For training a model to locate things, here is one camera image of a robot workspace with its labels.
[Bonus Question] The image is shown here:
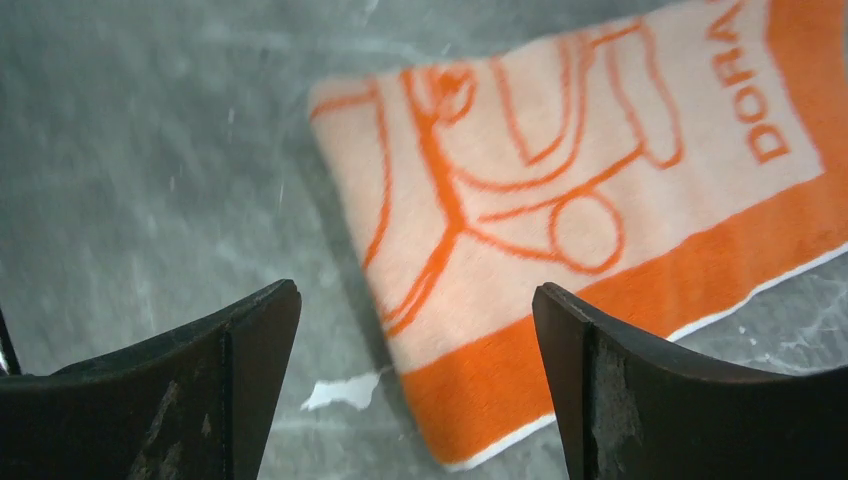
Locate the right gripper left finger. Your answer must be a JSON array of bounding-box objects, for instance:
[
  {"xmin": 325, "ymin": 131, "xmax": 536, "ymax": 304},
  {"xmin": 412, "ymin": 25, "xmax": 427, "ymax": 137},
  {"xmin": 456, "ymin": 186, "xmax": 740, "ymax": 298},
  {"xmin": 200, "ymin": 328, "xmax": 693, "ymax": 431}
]
[{"xmin": 1, "ymin": 280, "xmax": 302, "ymax": 479}]

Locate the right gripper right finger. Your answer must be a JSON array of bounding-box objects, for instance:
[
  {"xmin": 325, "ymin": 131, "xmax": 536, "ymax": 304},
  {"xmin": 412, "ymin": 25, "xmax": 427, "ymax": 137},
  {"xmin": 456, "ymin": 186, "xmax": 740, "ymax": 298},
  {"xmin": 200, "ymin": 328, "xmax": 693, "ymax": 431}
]
[{"xmin": 532, "ymin": 283, "xmax": 847, "ymax": 479}]

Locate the orange white towel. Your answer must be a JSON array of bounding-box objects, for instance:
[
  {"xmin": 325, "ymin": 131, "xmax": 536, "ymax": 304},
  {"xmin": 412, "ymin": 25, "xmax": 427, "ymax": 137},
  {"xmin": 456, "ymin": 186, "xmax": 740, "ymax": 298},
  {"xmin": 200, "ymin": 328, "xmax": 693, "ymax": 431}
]
[{"xmin": 308, "ymin": 1, "xmax": 847, "ymax": 471}]

